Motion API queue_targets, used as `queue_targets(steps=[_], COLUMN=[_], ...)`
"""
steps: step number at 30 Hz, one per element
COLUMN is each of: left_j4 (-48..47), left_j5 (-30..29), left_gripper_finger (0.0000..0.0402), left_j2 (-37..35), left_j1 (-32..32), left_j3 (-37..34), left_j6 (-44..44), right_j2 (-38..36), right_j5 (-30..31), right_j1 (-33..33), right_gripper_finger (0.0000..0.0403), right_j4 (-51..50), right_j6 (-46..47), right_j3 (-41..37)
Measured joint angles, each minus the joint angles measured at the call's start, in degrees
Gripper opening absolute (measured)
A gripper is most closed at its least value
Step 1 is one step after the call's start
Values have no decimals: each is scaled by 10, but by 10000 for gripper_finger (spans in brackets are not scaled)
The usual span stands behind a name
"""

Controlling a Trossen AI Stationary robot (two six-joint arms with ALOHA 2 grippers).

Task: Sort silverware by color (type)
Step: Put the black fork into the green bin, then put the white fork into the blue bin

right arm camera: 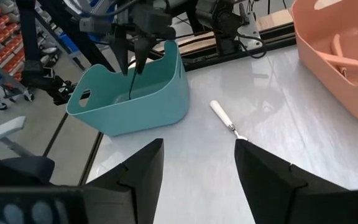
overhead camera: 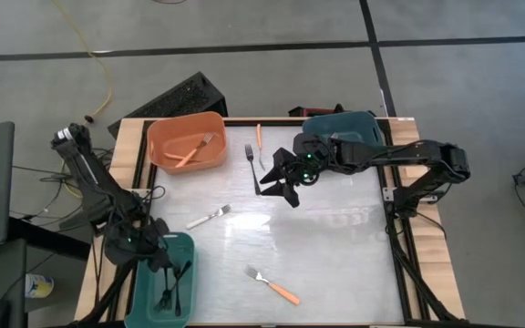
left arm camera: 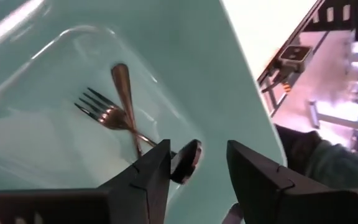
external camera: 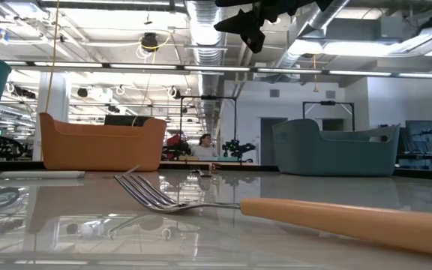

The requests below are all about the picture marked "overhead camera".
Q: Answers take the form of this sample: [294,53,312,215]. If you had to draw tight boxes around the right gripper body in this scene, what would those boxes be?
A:
[287,148,325,188]

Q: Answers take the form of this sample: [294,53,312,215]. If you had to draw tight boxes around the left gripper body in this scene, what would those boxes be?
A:
[106,219,157,269]

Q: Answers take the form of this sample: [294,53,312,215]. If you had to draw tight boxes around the black fork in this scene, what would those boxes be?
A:
[154,267,176,313]
[173,259,194,318]
[243,143,263,197]

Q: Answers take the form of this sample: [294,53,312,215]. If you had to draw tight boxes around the white-handled fork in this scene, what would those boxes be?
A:
[184,203,232,231]

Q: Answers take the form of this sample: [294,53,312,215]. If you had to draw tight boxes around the teal plastic bin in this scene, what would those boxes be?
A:
[124,231,198,328]

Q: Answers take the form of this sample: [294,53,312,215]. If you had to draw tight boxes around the dark red device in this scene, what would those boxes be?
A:
[288,103,345,118]

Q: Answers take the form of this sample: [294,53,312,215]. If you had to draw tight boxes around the dark blue plastic bin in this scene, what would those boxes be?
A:
[302,110,385,159]

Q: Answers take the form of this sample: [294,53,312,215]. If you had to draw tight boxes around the orange plastic bin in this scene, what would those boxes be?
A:
[146,110,228,176]

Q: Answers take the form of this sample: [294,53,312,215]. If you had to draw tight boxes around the white and yellow can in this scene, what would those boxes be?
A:
[25,273,56,300]

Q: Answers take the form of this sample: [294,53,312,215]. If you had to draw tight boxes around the black mesh equipment case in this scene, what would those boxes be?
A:
[107,71,230,139]

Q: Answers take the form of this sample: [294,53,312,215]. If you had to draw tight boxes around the yellow cable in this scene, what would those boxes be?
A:
[51,0,113,127]

